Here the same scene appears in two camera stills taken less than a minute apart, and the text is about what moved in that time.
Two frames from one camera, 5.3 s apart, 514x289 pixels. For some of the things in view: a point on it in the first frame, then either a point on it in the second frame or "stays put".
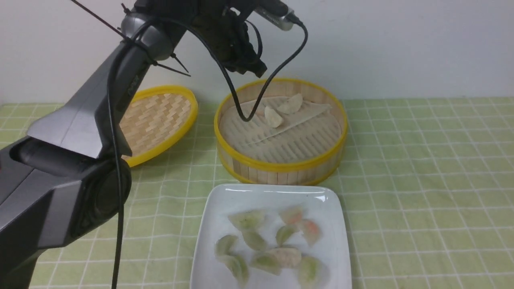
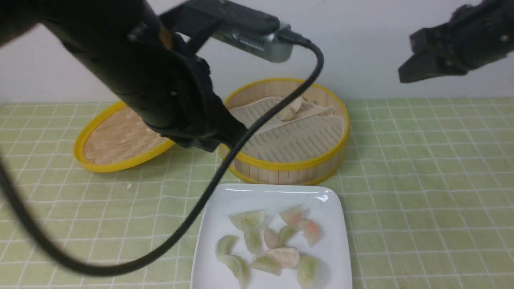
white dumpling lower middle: x=287 y=257 stays put
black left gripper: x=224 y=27 -> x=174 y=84
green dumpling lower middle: x=267 y=262 stays put
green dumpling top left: x=247 y=220 stays put
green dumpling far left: x=222 y=246 stays put
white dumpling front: x=272 y=118 -> x=271 y=239
